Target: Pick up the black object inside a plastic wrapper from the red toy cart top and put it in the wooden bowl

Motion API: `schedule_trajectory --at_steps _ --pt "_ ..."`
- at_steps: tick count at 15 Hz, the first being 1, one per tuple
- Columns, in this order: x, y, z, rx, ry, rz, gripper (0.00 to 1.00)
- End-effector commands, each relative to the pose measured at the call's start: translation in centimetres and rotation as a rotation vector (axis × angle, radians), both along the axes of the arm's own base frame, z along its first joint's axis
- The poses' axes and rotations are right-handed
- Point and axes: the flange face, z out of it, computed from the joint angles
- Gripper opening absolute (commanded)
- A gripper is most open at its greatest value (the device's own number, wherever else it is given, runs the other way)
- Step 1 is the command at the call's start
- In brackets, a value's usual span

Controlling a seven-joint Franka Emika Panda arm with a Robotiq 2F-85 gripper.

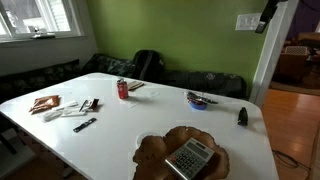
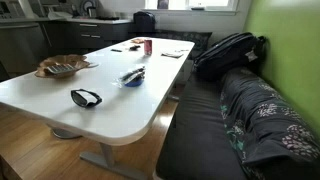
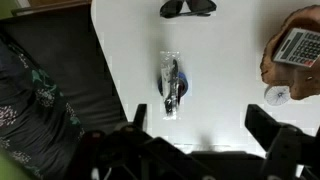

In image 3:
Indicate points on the white round disc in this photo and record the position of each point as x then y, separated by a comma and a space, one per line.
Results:
276, 96

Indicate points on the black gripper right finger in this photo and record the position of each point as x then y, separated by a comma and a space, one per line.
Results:
263, 125

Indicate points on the black sunglasses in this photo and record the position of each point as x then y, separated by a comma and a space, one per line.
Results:
176, 8

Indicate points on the black sofa seat cushion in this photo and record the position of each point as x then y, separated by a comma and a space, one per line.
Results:
76, 63

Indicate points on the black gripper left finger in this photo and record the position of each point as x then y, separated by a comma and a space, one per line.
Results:
140, 115

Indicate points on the grey calculator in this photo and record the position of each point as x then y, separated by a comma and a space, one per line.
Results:
298, 47

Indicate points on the black object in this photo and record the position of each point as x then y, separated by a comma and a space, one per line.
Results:
171, 87

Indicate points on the dark floral blanket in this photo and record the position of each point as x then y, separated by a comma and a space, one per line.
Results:
30, 110

